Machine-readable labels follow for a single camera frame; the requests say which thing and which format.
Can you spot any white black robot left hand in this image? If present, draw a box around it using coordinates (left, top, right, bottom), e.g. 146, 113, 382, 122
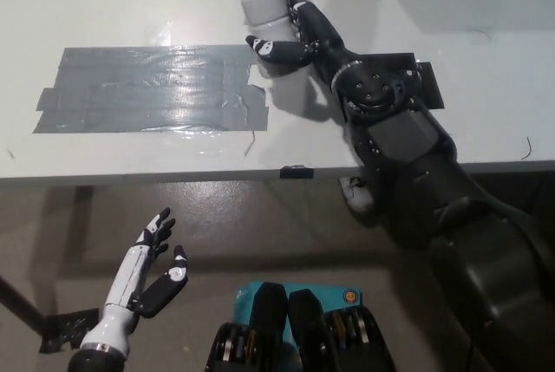
80, 207, 191, 354

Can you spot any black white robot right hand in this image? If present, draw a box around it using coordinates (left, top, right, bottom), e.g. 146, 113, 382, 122
245, 0, 350, 77

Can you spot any black teal robot body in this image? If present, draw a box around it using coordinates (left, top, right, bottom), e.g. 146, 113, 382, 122
203, 281, 396, 372

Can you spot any black diagonal bar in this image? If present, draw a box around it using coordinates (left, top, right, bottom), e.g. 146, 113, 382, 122
0, 275, 47, 333

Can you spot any black tape square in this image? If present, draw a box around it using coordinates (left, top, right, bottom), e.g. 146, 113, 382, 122
351, 51, 446, 111

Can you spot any small black tape piece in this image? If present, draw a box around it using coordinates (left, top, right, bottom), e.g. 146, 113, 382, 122
279, 164, 315, 181

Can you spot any white object below table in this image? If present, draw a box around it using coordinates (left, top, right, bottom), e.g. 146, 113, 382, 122
338, 175, 375, 213

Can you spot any grey duct tape patch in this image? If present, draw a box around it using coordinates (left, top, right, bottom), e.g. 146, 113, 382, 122
32, 44, 271, 135

